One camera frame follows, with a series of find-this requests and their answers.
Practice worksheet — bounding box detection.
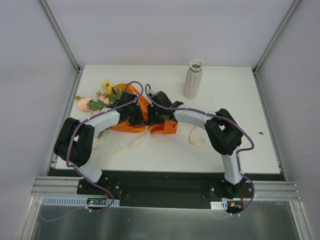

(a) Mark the white ribbed ceramic vase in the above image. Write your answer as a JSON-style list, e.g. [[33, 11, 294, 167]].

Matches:
[[183, 59, 204, 99]]

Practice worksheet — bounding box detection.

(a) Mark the aluminium corner post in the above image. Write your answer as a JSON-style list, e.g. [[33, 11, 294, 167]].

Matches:
[[252, 0, 303, 76], [37, 0, 81, 73]]

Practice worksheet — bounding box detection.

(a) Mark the left white cable duct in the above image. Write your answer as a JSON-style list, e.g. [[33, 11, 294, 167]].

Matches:
[[42, 196, 120, 208]]

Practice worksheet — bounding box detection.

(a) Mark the left aluminium corner post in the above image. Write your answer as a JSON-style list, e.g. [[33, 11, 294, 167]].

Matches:
[[37, 0, 81, 73]]

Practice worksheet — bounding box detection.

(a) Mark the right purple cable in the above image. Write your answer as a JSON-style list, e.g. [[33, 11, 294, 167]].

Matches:
[[144, 83, 256, 221]]

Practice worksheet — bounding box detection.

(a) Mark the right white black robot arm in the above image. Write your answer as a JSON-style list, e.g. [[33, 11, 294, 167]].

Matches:
[[147, 91, 245, 199]]

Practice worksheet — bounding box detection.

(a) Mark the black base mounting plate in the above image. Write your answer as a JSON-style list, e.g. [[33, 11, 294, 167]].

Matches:
[[76, 170, 254, 210]]

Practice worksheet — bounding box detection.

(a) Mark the right aluminium corner post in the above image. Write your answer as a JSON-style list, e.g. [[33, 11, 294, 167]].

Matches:
[[252, 0, 303, 76]]

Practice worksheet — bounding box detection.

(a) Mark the orange wrapping paper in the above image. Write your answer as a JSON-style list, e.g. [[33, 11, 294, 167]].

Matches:
[[105, 83, 178, 135]]

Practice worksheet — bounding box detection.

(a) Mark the aluminium rail frame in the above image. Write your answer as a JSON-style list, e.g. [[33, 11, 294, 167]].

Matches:
[[31, 176, 301, 202]]

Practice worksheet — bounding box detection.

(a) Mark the cream ribbon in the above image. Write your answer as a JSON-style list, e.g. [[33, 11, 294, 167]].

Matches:
[[91, 123, 206, 161]]

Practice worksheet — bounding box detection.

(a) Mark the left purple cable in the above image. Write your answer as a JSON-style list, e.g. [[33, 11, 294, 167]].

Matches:
[[39, 80, 144, 222]]

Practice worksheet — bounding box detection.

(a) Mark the white cable duct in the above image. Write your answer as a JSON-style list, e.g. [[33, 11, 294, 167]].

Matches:
[[42, 196, 120, 208], [210, 201, 228, 211]]

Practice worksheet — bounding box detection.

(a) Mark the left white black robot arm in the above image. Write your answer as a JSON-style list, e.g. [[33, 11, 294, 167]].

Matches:
[[53, 102, 145, 195]]

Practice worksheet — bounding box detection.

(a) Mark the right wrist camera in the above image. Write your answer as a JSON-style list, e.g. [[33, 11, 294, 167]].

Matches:
[[146, 87, 156, 97]]

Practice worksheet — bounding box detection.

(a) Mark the right white cable duct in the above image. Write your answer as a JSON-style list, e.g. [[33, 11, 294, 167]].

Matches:
[[210, 201, 228, 211]]

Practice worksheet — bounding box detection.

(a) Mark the purple cable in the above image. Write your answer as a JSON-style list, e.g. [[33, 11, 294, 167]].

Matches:
[[39, 80, 144, 222], [144, 83, 256, 221]]

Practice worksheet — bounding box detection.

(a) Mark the pink yellow flower bouquet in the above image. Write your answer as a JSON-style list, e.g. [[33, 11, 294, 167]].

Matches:
[[74, 80, 126, 115]]

